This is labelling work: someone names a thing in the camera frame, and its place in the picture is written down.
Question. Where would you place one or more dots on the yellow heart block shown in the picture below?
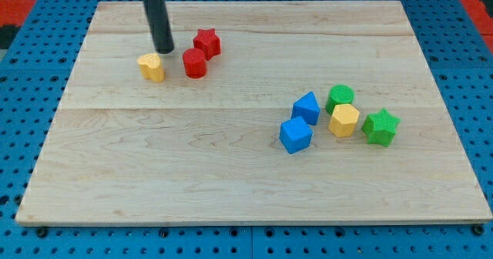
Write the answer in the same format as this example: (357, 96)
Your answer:
(151, 67)

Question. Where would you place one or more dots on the light wooden board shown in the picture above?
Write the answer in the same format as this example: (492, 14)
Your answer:
(125, 151)

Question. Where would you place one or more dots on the blue cube block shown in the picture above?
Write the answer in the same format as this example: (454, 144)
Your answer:
(295, 134)

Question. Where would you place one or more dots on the blue triangular prism block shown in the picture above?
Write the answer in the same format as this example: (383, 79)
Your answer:
(307, 107)

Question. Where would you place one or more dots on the red cylinder block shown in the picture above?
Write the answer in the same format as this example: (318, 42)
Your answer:
(194, 61)

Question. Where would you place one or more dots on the red star block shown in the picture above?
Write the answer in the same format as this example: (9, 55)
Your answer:
(209, 42)

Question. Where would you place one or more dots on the green cylinder block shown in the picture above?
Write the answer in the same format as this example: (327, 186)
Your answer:
(339, 94)

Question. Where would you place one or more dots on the yellow hexagon block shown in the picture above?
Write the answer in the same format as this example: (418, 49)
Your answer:
(343, 120)

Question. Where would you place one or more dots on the green star block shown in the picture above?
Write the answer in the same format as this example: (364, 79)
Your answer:
(380, 128)

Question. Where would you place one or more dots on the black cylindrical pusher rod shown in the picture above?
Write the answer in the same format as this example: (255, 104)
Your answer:
(159, 26)

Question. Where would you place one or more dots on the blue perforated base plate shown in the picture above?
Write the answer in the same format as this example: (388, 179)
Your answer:
(37, 66)

